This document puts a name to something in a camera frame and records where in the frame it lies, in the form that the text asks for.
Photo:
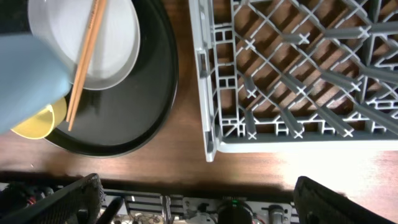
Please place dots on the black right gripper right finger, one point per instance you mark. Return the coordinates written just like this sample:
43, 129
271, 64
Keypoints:
316, 203

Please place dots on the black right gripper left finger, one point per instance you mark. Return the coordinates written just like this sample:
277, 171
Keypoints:
80, 201

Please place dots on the yellow bowl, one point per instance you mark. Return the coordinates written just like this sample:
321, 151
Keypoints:
44, 122

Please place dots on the blue plastic cup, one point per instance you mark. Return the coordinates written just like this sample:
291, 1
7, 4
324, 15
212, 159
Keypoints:
32, 77

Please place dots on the robot base electronics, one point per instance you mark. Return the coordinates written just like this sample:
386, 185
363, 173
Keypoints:
145, 207

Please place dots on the grey dishwasher rack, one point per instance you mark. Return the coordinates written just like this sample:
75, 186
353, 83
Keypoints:
281, 75

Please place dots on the round black tray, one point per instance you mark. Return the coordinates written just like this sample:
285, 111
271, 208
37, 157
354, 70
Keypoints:
121, 119

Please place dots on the grey round plate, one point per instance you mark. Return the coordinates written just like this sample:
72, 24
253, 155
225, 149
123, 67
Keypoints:
62, 24

